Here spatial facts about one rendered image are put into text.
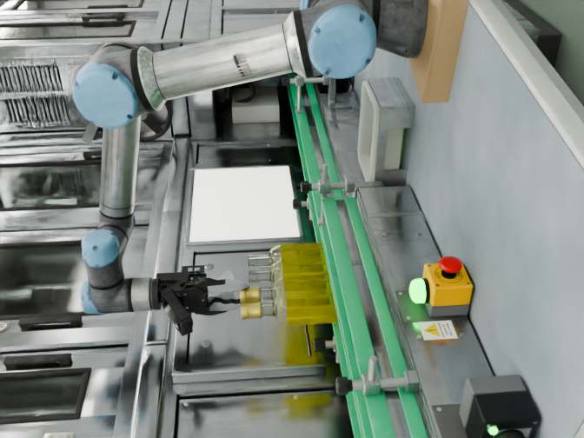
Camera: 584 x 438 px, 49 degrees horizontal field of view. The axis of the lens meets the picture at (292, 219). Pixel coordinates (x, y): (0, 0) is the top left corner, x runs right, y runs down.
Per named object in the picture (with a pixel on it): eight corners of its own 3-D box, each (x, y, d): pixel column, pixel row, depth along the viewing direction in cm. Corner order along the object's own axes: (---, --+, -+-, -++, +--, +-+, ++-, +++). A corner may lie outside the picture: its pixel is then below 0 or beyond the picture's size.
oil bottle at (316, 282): (362, 289, 149) (270, 295, 147) (364, 270, 145) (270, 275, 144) (367, 306, 144) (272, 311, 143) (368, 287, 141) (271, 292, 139)
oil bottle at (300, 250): (355, 257, 158) (268, 262, 157) (355, 239, 155) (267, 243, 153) (358, 272, 153) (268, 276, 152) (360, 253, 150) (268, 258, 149)
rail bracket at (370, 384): (414, 377, 105) (334, 382, 104) (420, 345, 101) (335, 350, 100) (421, 396, 102) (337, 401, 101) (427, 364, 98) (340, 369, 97)
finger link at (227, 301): (249, 285, 148) (209, 282, 147) (250, 302, 144) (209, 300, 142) (248, 295, 150) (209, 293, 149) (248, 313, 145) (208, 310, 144)
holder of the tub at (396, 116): (388, 172, 174) (361, 174, 174) (398, 76, 159) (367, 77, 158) (403, 207, 160) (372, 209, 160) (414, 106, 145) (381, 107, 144)
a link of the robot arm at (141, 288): (129, 293, 138) (135, 321, 142) (151, 292, 138) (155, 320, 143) (134, 271, 144) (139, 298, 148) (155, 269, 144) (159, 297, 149)
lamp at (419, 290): (421, 291, 118) (406, 292, 118) (425, 272, 116) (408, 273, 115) (428, 308, 114) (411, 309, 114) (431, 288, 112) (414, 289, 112)
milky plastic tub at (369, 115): (388, 155, 172) (356, 156, 171) (396, 76, 159) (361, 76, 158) (403, 189, 157) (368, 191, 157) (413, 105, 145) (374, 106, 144)
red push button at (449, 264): (434, 269, 115) (436, 254, 113) (455, 268, 115) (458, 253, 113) (440, 283, 112) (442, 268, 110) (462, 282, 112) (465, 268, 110)
